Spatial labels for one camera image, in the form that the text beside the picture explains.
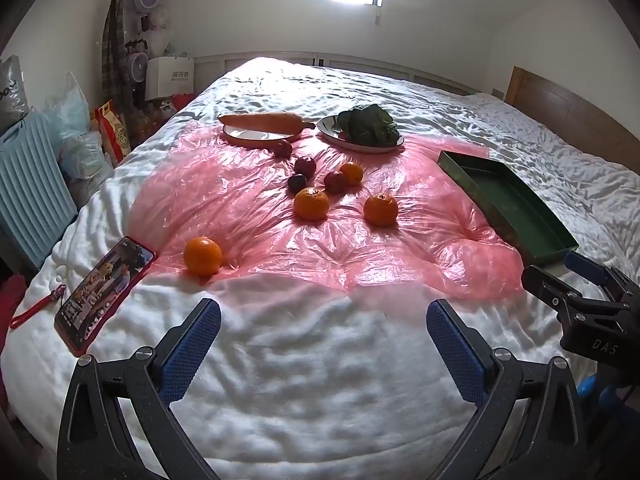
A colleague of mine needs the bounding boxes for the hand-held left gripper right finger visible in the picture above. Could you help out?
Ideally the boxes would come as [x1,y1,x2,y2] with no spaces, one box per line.
[426,298,588,480]

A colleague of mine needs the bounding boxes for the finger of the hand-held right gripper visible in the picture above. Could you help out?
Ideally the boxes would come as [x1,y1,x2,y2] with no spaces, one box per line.
[521,264,628,328]
[565,251,640,306]

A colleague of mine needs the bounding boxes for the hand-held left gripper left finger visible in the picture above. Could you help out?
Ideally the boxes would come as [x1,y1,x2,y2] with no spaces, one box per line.
[56,298,222,480]

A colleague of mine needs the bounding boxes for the green tray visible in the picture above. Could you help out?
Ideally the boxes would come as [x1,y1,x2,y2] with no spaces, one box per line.
[437,150,580,266]

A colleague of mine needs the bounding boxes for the person's right hand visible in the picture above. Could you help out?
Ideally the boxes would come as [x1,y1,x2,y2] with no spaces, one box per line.
[576,375,624,412]

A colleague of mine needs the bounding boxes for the smartphone in red case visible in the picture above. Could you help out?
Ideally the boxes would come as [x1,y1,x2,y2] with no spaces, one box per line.
[54,236,157,357]

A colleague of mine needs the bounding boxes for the pink plastic sheet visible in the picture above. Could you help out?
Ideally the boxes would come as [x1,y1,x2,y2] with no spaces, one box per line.
[129,122,526,303]

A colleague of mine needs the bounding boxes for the wooden headboard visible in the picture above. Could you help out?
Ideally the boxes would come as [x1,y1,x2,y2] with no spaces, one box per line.
[504,66,640,171]

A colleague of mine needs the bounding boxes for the white plastic bag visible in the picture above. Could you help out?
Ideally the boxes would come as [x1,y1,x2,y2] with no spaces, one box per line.
[62,130,113,181]

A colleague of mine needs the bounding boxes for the orange-rimmed plate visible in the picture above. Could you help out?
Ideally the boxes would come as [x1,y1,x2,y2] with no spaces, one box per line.
[222,122,304,148]

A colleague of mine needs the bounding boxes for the light blue suitcase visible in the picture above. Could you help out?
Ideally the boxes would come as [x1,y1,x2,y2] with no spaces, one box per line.
[0,110,79,271]

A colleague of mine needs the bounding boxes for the carrot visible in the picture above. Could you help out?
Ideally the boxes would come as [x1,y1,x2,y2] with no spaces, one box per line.
[218,111,316,134]

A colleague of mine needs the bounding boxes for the leafy greens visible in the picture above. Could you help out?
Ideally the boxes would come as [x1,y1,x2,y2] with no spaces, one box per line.
[334,104,401,147]

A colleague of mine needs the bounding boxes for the white oval plate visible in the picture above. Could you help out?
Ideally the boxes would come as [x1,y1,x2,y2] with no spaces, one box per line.
[316,115,405,153]

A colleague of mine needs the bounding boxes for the white paper box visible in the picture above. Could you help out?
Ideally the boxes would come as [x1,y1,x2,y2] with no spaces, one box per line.
[145,55,197,101]

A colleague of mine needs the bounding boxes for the bluish translucent plastic bag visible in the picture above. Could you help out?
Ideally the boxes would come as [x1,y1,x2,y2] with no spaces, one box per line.
[47,72,93,141]

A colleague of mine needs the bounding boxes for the plaid scarf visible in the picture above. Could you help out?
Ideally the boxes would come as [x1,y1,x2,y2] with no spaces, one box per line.
[101,0,132,106]

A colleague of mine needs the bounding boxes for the grey printed plastic bag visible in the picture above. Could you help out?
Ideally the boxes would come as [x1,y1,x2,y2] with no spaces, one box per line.
[0,55,31,131]

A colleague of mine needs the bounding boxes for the clear plastic bag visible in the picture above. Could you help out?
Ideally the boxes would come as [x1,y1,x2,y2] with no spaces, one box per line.
[147,7,176,56]

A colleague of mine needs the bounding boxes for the red strap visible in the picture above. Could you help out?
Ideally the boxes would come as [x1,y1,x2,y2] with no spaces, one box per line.
[10,284,67,330]

